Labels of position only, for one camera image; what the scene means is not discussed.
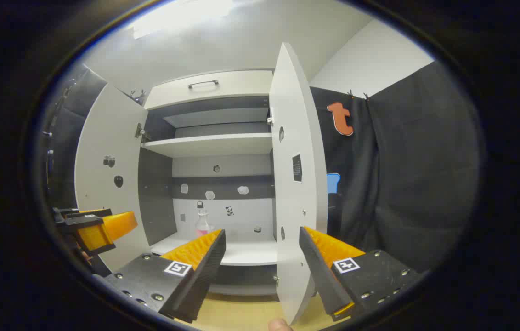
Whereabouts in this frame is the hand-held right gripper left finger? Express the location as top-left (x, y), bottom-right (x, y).
top-left (103, 228), bottom-right (227, 324)

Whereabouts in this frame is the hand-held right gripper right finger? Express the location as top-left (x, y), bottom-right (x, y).
top-left (299, 226), bottom-right (421, 322)

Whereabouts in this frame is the clear pink bottle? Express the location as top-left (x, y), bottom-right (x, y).
top-left (195, 201), bottom-right (215, 239)

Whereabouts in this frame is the white cabinet door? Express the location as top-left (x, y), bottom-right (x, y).
top-left (269, 42), bottom-right (329, 326)
top-left (75, 83), bottom-right (151, 273)

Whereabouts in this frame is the white and grey cabinet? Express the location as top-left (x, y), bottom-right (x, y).
top-left (138, 69), bottom-right (283, 297)

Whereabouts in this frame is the white cabinet shelf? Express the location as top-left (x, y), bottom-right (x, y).
top-left (141, 132), bottom-right (273, 159)

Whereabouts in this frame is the white cabinet drawer front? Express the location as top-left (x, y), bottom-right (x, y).
top-left (144, 70), bottom-right (274, 111)

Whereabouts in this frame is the black backdrop cloth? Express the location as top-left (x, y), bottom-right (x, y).
top-left (45, 60), bottom-right (482, 273)

